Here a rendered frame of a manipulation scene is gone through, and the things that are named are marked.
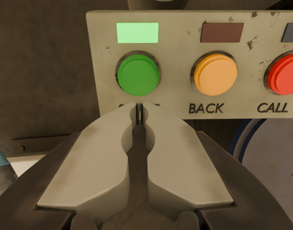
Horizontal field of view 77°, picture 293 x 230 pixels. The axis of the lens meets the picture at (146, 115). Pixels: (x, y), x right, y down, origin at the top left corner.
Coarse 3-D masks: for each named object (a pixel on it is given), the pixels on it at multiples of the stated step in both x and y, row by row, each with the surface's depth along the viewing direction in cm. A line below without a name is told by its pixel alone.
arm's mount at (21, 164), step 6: (30, 156) 69; (36, 156) 69; (42, 156) 68; (12, 162) 65; (18, 162) 65; (24, 162) 65; (30, 162) 65; (18, 168) 65; (24, 168) 65; (18, 174) 66
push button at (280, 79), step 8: (288, 56) 17; (280, 64) 17; (288, 64) 17; (272, 72) 18; (280, 72) 17; (288, 72) 17; (272, 80) 18; (280, 80) 18; (288, 80) 18; (272, 88) 19; (280, 88) 18; (288, 88) 18
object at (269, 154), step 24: (216, 120) 59; (240, 120) 48; (264, 120) 37; (288, 120) 37; (240, 144) 39; (264, 144) 38; (288, 144) 38; (264, 168) 39; (288, 168) 39; (288, 192) 40
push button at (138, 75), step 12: (132, 60) 17; (144, 60) 17; (120, 72) 17; (132, 72) 17; (144, 72) 17; (156, 72) 17; (120, 84) 18; (132, 84) 18; (144, 84) 18; (156, 84) 18
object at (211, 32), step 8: (208, 24) 16; (216, 24) 16; (224, 24) 16; (232, 24) 16; (240, 24) 16; (208, 32) 16; (216, 32) 16; (224, 32) 16; (232, 32) 16; (240, 32) 16; (200, 40) 17; (208, 40) 17; (216, 40) 17; (224, 40) 17; (232, 40) 17
